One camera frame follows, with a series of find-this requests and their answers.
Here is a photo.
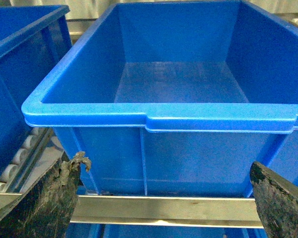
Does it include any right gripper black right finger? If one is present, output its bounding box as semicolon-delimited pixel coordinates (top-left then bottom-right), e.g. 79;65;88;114
250;161;298;238

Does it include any metal rack front rail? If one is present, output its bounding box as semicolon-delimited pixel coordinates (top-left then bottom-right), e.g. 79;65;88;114
0;192;265;229

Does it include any blue plastic bin left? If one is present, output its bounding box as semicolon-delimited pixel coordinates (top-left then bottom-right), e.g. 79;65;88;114
0;5;72;175

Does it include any white roller conveyor track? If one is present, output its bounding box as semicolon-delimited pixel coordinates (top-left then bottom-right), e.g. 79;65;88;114
0;127;54;193

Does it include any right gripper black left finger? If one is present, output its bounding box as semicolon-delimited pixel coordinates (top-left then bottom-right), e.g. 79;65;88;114
0;151;91;238

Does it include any blue plastic bin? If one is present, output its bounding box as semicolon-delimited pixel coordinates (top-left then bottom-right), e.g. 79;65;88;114
22;0;298;197
0;5;72;175

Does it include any blue plastic bin centre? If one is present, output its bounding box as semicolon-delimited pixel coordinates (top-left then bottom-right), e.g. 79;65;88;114
22;0;298;197

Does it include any blue bin lower shelf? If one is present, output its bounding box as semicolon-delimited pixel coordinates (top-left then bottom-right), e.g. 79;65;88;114
65;223;267;238

